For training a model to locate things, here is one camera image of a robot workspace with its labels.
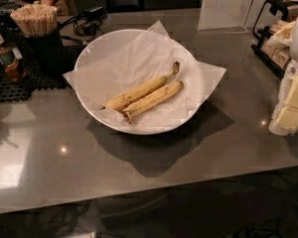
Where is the wooden stir sticks bundle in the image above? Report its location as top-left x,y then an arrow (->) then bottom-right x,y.
10,3 -> 58,37

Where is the brown glass sauce bottle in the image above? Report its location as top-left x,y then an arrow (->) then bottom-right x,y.
0,35 -> 26,83

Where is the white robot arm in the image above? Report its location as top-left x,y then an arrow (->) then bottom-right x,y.
267,17 -> 298,136

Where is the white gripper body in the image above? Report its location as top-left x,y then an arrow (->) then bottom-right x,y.
268,60 -> 298,136

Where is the black power adapter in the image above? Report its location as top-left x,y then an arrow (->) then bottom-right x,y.
82,7 -> 106,20

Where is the black coiled cable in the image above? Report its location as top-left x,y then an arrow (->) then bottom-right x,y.
59,14 -> 105,47

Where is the black stick holder cup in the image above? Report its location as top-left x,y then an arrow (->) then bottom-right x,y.
26,30 -> 68,77

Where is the yellow banana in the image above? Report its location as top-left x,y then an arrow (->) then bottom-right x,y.
122,81 -> 184,122
103,61 -> 180,111

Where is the black rubber grid mat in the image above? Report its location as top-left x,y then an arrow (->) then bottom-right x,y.
0,45 -> 87,104

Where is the black wire condiment rack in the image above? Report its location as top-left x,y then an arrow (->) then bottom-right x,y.
251,0 -> 298,79

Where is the person's hand in background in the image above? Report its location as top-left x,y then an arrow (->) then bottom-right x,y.
40,0 -> 55,6

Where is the dark lidded jar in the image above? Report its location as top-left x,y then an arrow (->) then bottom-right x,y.
0,1 -> 20,34

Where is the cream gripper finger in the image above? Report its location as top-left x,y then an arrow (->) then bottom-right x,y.
276,73 -> 298,131

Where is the white paper liner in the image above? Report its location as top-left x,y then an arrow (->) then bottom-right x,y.
63,20 -> 227,133

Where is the clear acrylic sign stand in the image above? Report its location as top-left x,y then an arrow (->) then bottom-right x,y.
198,0 -> 266,30

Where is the white bowl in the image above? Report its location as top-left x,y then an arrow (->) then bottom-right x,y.
74,28 -> 205,136

